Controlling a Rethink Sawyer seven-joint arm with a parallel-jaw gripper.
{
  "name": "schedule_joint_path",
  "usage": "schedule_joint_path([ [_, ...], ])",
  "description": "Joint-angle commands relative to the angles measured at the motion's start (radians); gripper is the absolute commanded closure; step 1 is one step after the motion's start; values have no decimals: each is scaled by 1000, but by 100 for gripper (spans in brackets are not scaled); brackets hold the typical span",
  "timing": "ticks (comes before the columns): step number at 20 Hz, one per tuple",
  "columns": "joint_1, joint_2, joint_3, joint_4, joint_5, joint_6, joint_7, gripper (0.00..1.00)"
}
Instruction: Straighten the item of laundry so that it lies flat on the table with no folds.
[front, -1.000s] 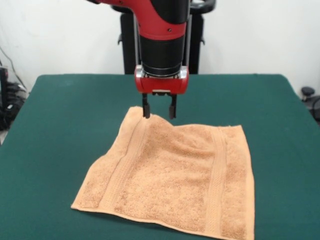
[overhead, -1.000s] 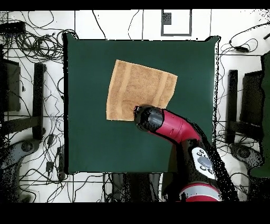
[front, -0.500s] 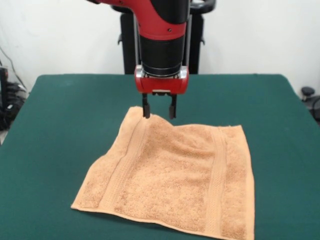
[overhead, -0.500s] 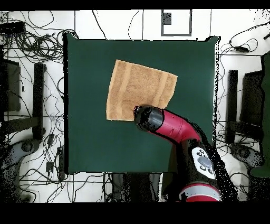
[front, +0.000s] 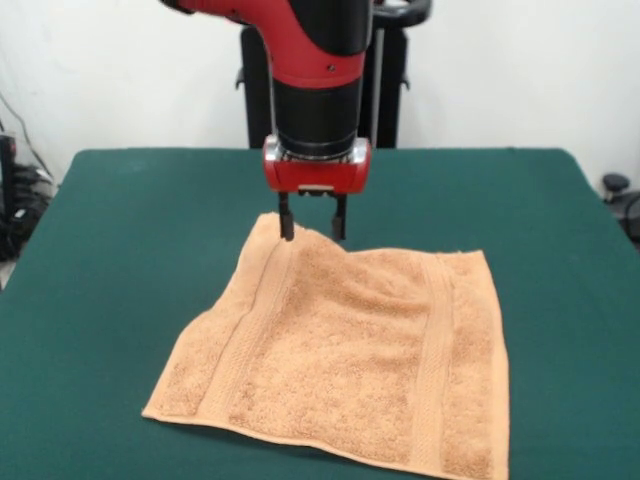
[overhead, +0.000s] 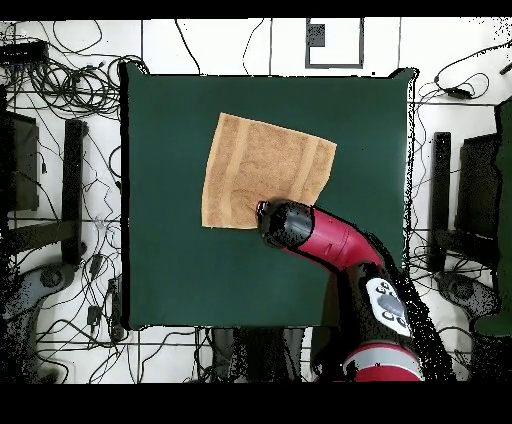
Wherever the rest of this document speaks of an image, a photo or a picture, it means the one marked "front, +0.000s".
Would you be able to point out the dark grey chair base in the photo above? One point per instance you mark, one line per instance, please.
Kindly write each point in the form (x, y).
(617, 184)

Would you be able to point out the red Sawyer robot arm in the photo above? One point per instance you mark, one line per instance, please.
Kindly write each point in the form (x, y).
(320, 60)

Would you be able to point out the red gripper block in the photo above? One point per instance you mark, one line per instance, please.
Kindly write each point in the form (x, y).
(317, 175)

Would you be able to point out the dark green table cloth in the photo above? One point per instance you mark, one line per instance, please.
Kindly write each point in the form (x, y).
(100, 250)

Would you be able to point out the tan terry towel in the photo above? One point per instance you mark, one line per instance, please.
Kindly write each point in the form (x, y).
(340, 360)

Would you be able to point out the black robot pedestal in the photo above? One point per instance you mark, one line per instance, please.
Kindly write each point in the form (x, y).
(387, 90)

